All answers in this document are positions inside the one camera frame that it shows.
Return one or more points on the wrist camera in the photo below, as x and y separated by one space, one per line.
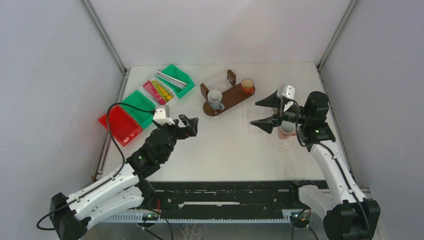
285 91
161 115

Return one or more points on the aluminium frame post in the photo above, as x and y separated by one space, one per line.
99 27

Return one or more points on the grey handled white mug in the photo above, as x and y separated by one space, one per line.
214 99

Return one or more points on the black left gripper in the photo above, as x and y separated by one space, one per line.
190 130

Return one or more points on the red cup bin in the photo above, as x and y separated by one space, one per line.
124 127

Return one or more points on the brown ceramic cup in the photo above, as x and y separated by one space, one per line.
247 86

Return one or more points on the pink toothbrush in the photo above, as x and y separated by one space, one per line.
173 81

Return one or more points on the green toothbrush bin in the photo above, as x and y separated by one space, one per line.
177 73

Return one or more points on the clear rectangular acrylic plate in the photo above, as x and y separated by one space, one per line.
254 113

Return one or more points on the yellow toothpaste tube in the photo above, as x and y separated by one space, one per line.
163 92

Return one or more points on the pink toothpaste tube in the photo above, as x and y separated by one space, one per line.
149 87

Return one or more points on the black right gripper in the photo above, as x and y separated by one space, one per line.
275 120

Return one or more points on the clear acrylic organizer rack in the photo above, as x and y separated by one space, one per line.
220 82

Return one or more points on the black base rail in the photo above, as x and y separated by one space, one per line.
228 200

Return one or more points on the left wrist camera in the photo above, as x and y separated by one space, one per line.
161 115

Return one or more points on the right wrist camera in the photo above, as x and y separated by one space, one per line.
285 91

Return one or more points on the green bin with rack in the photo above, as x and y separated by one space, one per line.
140 101

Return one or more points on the clear oval acrylic plate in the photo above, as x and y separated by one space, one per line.
278 144

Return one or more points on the brown oval wooden tray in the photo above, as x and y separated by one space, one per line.
230 98

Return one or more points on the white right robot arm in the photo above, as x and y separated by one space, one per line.
348 214

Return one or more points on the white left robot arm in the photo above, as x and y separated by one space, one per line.
124 188

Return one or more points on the pink printed white mug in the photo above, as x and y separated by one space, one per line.
286 130

